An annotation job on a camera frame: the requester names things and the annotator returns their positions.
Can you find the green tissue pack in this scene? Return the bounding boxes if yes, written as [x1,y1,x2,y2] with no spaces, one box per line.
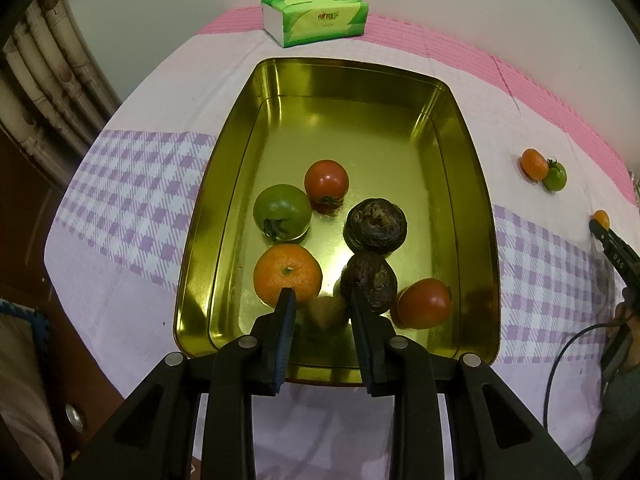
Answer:
[260,0,370,49]

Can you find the black cable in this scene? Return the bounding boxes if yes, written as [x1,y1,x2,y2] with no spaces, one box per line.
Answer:
[544,322,623,433]

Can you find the large orange tangerine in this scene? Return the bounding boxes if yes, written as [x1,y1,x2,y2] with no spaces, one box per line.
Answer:
[253,244,323,309]

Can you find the gold metal tray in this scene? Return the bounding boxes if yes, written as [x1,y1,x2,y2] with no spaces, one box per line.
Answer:
[172,57,501,388]

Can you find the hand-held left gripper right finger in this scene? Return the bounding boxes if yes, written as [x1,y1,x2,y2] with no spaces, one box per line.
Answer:
[348,285,583,480]

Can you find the small orange tangerine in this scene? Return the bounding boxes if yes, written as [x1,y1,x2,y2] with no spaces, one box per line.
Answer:
[520,148,550,181]

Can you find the bamboo poles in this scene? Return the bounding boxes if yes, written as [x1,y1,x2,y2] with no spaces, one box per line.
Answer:
[0,0,121,161]

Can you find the red tomato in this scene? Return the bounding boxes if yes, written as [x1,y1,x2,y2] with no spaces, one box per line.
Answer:
[390,278,453,331]
[304,159,350,211]

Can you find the green tomato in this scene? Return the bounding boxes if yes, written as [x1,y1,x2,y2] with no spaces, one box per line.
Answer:
[253,184,313,241]
[542,159,568,192]

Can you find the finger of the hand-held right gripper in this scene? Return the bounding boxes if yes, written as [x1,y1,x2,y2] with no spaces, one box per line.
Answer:
[588,219,640,283]

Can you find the brown wooden cabinet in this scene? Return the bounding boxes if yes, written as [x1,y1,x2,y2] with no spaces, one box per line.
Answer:
[0,125,126,461]

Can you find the purple checked tablecloth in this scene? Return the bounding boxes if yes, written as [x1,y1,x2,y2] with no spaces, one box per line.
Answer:
[45,25,640,480]

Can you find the dark passion fruit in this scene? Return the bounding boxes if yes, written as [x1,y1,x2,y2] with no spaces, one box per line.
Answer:
[340,251,399,316]
[344,198,408,256]

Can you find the pink cloth with blue edge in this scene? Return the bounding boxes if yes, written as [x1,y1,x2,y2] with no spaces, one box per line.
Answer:
[0,297,66,480]

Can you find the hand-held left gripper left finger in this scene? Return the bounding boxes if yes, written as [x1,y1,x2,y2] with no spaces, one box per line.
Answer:
[65,287,297,480]

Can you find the brown kiwi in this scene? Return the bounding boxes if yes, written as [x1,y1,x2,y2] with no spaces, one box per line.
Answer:
[306,295,351,333]

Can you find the round metal knob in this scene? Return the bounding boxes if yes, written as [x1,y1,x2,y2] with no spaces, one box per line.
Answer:
[65,402,85,433]

